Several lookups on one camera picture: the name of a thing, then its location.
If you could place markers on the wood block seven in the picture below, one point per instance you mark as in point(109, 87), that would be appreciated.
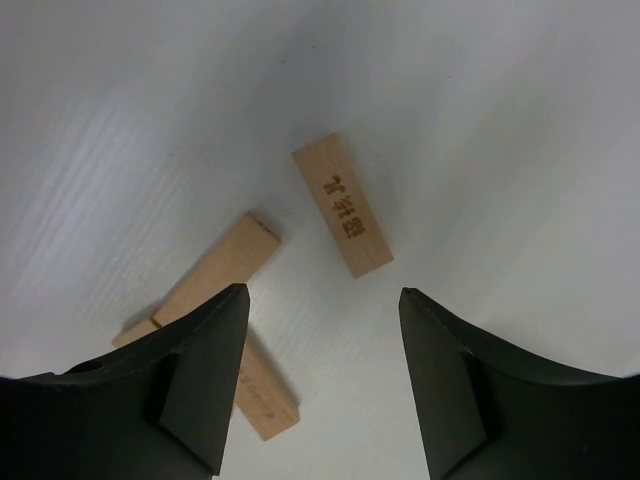
point(262, 394)

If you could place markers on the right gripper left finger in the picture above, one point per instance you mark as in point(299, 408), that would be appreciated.
point(157, 408)

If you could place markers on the wood block three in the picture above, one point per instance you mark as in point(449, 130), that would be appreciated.
point(239, 254)

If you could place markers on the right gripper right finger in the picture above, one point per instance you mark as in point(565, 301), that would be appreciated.
point(488, 409)

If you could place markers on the wood block four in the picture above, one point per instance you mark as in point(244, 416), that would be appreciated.
point(135, 332)

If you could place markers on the wood block five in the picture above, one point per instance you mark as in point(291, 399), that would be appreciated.
point(326, 168)

